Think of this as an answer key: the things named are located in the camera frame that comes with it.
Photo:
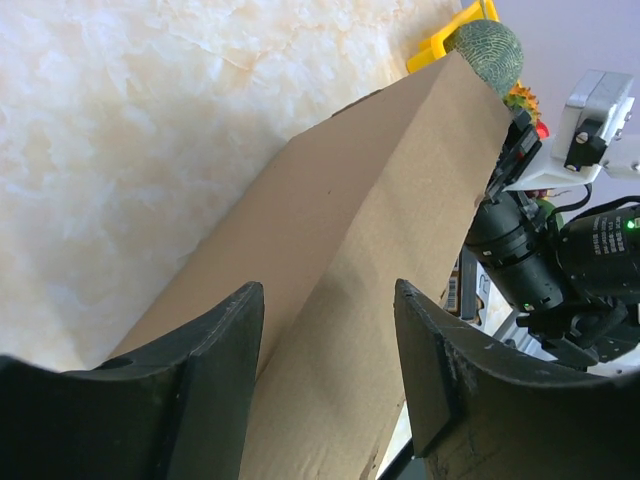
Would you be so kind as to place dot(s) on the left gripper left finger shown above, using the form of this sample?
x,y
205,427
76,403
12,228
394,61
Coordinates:
x,y
175,408

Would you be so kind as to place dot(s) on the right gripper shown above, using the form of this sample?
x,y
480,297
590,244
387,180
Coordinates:
x,y
509,235

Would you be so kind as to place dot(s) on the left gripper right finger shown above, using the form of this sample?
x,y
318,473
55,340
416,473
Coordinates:
x,y
596,418

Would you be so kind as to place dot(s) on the brown cardboard box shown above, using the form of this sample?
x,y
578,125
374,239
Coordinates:
x,y
385,189

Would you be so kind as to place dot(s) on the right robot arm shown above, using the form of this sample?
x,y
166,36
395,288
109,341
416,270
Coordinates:
x,y
574,287

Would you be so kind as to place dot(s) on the black rectangular bar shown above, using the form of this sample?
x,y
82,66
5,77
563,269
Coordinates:
x,y
460,298

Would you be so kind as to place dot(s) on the orange pineapple toy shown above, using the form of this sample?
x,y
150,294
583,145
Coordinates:
x,y
521,98

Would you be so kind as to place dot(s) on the grey-green melon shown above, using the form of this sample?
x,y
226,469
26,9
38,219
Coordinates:
x,y
492,50

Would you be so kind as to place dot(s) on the yellow plastic tray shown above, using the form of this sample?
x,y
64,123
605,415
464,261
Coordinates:
x,y
432,48

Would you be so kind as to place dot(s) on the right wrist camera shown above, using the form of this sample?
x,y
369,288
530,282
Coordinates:
x,y
589,137

